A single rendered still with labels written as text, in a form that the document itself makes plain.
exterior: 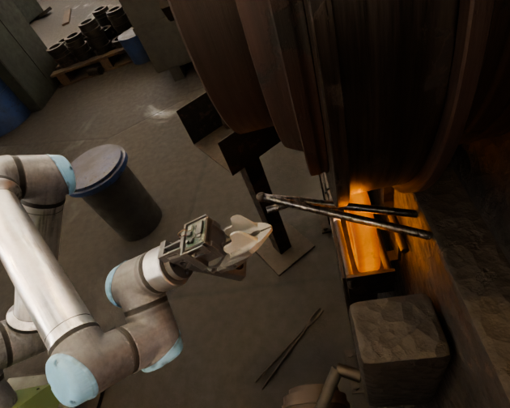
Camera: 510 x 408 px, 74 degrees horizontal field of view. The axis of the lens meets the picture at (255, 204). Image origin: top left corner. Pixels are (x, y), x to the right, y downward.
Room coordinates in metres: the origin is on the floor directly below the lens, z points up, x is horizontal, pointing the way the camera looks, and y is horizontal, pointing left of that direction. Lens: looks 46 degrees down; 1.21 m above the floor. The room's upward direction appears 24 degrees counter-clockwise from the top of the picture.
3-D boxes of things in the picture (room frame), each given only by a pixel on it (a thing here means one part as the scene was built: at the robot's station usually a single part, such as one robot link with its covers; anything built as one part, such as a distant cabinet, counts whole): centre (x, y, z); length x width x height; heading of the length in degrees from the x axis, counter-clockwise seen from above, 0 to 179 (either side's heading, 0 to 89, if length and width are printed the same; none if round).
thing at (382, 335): (0.13, -0.10, 0.68); 0.11 x 0.08 x 0.24; 74
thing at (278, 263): (0.89, -0.03, 0.36); 0.26 x 0.20 x 0.72; 19
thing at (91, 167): (1.39, 0.61, 0.22); 0.32 x 0.32 x 0.43
